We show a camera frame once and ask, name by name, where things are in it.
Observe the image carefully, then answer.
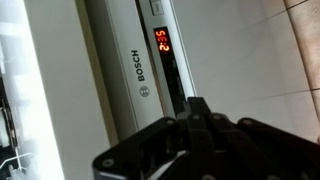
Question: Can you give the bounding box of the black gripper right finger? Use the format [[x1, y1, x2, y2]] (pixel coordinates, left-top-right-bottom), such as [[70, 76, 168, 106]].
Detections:
[[199, 96, 320, 180]]

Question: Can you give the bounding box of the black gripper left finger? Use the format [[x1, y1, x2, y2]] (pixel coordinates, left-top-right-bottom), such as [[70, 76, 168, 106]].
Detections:
[[92, 96, 202, 180]]

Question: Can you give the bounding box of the grey dishwasher button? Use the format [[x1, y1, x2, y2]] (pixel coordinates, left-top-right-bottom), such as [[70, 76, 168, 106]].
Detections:
[[148, 0, 165, 16]]

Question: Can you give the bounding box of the black dishwasher display panel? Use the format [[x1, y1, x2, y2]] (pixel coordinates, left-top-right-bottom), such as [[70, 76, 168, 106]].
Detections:
[[152, 25, 188, 116]]

